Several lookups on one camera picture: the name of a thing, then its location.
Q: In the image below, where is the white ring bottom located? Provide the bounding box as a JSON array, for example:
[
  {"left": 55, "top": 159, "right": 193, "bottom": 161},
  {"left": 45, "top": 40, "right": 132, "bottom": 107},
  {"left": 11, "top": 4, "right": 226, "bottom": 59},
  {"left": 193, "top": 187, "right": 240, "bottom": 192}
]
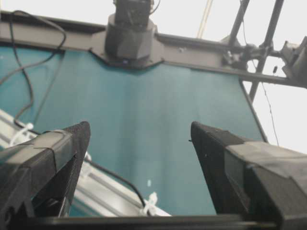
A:
[{"left": 139, "top": 192, "right": 159, "bottom": 216}]

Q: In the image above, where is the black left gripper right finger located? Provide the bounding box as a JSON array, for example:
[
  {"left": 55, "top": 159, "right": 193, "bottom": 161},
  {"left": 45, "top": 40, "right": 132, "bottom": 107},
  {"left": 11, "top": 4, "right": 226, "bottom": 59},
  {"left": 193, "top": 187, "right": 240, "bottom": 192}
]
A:
[{"left": 190, "top": 121, "right": 307, "bottom": 230}]

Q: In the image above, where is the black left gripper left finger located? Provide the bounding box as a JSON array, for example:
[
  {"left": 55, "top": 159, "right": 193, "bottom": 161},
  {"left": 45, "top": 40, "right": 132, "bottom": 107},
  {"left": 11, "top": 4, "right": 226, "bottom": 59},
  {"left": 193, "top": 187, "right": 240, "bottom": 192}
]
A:
[{"left": 0, "top": 121, "right": 91, "bottom": 225}]

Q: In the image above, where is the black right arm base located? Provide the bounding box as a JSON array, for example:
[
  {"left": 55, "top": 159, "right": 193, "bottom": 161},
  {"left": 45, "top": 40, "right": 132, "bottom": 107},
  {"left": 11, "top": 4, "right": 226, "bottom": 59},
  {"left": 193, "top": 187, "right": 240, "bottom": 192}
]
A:
[{"left": 89, "top": 14, "right": 165, "bottom": 69}]

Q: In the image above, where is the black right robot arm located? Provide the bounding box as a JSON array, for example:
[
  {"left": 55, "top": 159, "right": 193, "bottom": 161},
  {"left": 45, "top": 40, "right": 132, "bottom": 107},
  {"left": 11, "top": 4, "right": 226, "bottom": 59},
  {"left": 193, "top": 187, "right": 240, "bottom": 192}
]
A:
[{"left": 113, "top": 0, "right": 154, "bottom": 27}]

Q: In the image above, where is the aluminium rail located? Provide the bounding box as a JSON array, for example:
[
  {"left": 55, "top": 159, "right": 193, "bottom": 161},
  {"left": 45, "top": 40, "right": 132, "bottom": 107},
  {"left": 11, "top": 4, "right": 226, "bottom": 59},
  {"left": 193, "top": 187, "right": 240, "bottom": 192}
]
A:
[{"left": 0, "top": 109, "right": 172, "bottom": 218}]

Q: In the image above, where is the white ring top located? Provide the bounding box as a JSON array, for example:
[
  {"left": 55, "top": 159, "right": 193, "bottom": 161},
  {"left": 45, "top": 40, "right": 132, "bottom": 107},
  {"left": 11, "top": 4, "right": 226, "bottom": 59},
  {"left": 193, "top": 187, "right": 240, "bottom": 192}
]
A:
[{"left": 9, "top": 123, "right": 34, "bottom": 146}]

